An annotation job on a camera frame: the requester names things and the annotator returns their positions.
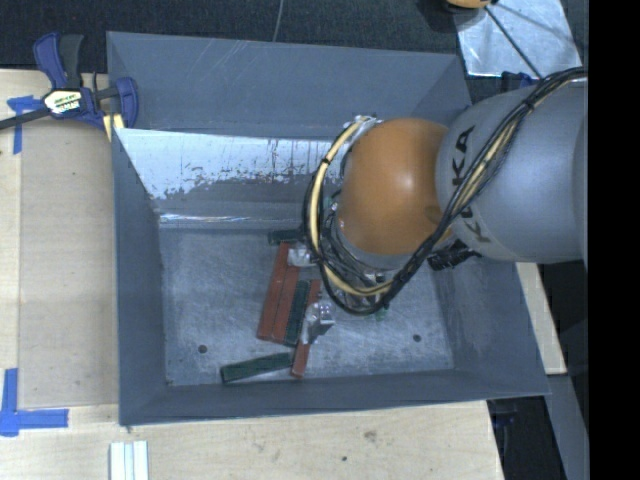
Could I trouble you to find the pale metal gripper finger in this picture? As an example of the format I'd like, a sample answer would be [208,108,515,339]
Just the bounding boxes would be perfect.
[300,302,337,346]
[288,245,316,269]

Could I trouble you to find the red-brown flat block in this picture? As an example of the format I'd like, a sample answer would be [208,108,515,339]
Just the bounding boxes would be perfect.
[290,278,324,380]
[256,241,292,341]
[271,265,302,345]

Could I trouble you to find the pale wood flat board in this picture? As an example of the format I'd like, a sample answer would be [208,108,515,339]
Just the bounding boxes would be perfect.
[18,117,121,410]

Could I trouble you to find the dark green flat block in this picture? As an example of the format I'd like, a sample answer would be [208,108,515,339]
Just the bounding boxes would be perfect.
[220,351,295,384]
[283,279,312,348]
[267,229,303,248]

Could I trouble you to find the grey metal bin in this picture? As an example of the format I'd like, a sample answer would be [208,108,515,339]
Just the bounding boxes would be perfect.
[105,30,552,427]

